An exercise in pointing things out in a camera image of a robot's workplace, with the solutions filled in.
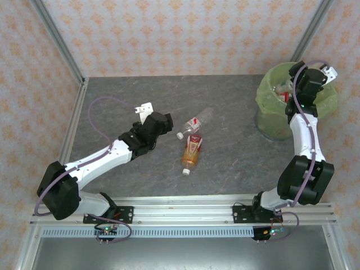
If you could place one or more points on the red label bottle red cap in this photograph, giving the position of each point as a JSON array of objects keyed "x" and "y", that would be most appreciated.
[{"x": 286, "y": 97}]

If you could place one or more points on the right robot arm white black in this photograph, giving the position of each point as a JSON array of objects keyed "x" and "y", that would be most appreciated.
[{"x": 305, "y": 135}]

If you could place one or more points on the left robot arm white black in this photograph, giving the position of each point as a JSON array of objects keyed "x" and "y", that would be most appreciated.
[{"x": 95, "y": 163}]

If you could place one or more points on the green bag trash bin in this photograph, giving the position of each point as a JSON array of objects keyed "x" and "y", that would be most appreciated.
[{"x": 267, "y": 87}]

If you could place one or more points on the clear plastic bin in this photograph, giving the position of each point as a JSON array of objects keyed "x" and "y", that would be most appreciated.
[{"x": 271, "y": 128}]

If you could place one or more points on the clear bottle red-white label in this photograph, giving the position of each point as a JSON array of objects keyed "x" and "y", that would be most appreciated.
[{"x": 197, "y": 121}]

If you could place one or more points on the orange bottle red label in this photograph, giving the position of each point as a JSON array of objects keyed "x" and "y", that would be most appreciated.
[{"x": 191, "y": 153}]

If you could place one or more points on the left circuit board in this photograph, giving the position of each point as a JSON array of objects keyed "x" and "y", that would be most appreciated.
[{"x": 106, "y": 231}]

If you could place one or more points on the circuit board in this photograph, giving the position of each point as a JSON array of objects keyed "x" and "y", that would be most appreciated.
[
  {"x": 274, "y": 231},
  {"x": 106, "y": 231}
]

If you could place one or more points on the grey metal panel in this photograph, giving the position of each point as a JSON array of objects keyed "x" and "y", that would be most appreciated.
[{"x": 182, "y": 253}]

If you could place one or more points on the right circuit board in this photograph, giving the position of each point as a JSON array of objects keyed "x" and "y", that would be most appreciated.
[{"x": 274, "y": 231}]

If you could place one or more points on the aluminium frame post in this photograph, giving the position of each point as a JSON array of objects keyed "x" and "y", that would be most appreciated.
[
  {"x": 57, "y": 42},
  {"x": 312, "y": 25}
]

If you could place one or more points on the aluminium side rail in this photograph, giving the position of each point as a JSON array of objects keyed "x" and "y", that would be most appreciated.
[{"x": 73, "y": 123}]

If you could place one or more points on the aluminium mounting rail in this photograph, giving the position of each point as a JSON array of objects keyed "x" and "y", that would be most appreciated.
[{"x": 182, "y": 209}]

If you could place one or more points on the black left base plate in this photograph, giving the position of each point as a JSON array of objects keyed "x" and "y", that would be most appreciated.
[{"x": 125, "y": 213}]

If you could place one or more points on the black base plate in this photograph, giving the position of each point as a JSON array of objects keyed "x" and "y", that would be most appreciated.
[
  {"x": 242, "y": 215},
  {"x": 125, "y": 213}
]

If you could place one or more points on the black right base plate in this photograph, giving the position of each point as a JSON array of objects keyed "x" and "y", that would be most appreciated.
[{"x": 242, "y": 215}]

